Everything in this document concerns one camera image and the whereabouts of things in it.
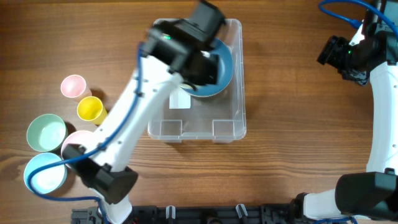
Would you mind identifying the cream cup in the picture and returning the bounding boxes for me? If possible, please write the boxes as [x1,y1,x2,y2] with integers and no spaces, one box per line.
[180,83,197,91]

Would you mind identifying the clear plastic storage container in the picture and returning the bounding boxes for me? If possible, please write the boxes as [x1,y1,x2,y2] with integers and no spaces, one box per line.
[147,19,247,142]

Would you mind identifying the yellow cup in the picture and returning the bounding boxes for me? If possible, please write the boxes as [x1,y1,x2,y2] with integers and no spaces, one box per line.
[77,96,108,125]

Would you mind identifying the pink cup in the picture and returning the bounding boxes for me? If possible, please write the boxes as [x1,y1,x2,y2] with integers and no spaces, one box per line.
[60,75,92,101]

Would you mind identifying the pink bowl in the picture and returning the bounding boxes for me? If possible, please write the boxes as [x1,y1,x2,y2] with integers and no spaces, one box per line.
[60,130,95,159]

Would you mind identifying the green bowl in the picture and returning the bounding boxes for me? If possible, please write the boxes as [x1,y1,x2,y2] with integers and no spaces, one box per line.
[26,114,68,152]

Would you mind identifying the light blue bowl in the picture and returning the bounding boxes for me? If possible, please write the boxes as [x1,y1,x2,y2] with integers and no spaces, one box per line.
[24,152,67,194]

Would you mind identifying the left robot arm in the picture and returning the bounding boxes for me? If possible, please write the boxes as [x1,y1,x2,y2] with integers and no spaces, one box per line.
[62,19,225,223]

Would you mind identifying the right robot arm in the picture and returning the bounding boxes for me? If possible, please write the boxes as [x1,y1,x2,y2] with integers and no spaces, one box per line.
[290,19,397,223]

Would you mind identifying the white paper label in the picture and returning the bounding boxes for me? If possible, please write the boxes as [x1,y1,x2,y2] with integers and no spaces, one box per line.
[169,88,191,110]

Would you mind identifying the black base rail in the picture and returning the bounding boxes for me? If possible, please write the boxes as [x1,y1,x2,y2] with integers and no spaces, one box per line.
[70,203,358,224]

